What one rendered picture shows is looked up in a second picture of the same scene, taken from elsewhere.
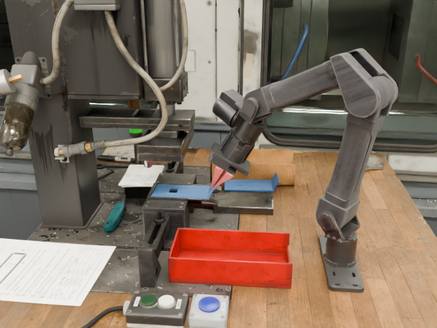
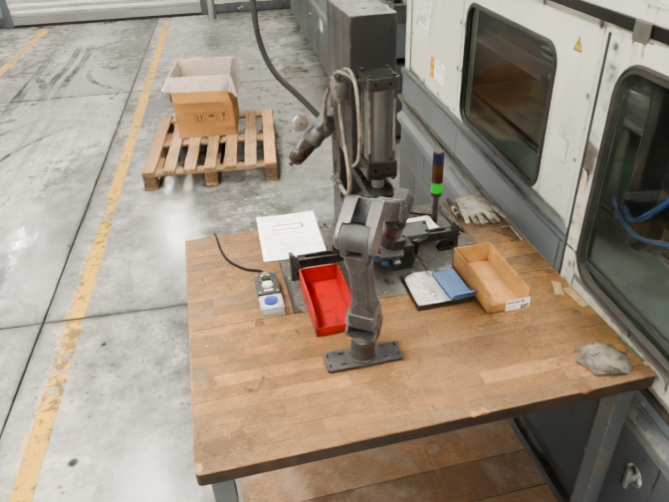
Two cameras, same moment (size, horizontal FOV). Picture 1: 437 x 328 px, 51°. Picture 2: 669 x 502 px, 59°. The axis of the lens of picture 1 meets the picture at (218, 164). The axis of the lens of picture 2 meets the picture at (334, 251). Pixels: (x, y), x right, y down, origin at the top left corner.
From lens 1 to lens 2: 1.47 m
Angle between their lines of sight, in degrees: 64
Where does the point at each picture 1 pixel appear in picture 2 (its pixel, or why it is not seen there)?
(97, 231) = not seen: hidden behind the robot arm
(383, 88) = (348, 235)
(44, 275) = (286, 240)
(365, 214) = (461, 368)
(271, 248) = not seen: hidden behind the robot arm
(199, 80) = (564, 174)
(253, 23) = (596, 137)
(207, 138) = (551, 238)
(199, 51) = (570, 143)
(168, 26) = (367, 123)
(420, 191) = not seen: outside the picture
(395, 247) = (407, 390)
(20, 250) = (305, 223)
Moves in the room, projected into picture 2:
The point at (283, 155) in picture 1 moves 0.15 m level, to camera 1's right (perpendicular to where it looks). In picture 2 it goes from (522, 287) to (555, 318)
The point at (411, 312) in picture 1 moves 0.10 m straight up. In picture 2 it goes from (316, 400) to (313, 370)
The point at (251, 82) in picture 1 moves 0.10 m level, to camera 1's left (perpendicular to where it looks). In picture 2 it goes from (582, 201) to (560, 187)
